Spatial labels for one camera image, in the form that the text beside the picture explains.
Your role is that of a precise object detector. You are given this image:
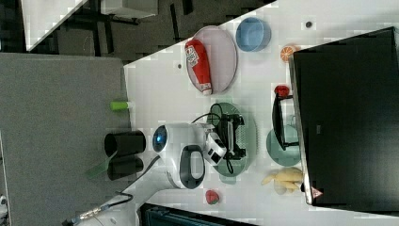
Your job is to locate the green spatula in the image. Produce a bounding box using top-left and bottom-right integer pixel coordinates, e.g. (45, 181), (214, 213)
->
(85, 152), (117, 179)

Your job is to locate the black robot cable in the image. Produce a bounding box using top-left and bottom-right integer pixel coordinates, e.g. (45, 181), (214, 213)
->
(61, 103), (235, 226)

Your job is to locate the upper black cylinder holder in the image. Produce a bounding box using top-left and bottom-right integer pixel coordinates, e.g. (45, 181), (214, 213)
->
(104, 130), (147, 156)

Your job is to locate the red strawberry near oven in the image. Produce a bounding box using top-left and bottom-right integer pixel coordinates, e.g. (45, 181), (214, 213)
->
(274, 85), (290, 98)

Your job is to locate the yellow banana toy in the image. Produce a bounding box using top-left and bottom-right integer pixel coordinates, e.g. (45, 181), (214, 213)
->
(261, 168), (303, 195)

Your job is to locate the black toaster oven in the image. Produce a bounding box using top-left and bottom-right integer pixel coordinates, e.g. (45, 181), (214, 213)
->
(289, 27), (399, 216)

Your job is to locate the lower black cylinder holder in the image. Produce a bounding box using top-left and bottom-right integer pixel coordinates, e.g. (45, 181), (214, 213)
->
(107, 155), (144, 181)

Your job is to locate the blue bowl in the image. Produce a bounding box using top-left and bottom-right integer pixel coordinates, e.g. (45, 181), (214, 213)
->
(235, 17), (272, 52)

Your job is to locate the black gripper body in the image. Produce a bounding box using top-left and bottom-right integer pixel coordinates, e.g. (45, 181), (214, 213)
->
(216, 114), (246, 160)

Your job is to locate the grey round plate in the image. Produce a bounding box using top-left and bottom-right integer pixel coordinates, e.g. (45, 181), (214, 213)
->
(185, 25), (237, 95)

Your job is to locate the orange slice toy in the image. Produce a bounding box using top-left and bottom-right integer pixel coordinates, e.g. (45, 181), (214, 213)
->
(279, 45), (297, 62)

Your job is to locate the dark blue crate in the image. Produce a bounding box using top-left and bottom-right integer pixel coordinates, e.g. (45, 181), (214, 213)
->
(142, 206), (254, 226)

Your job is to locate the white background table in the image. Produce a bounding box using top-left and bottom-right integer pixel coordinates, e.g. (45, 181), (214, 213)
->
(21, 0), (88, 52)

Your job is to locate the red ketchup bottle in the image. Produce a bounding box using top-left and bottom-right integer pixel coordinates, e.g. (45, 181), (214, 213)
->
(184, 39), (213, 95)

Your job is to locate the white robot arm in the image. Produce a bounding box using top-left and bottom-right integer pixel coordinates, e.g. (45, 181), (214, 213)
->
(62, 113), (245, 226)

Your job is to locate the red strawberry at table edge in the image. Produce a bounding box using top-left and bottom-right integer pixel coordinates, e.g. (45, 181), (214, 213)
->
(205, 189), (219, 205)

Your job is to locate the teal green mug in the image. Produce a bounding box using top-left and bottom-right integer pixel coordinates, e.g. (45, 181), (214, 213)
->
(265, 114), (302, 168)

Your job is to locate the green plastic strainer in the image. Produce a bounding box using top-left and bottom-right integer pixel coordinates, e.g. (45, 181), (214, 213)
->
(206, 102), (257, 185)

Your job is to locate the black cylinder holder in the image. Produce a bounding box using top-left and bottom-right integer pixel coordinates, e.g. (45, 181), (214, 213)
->
(104, 130), (147, 156)
(107, 155), (144, 181)

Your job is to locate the green marker tube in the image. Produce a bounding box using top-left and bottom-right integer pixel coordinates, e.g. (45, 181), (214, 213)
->
(110, 101), (133, 111)

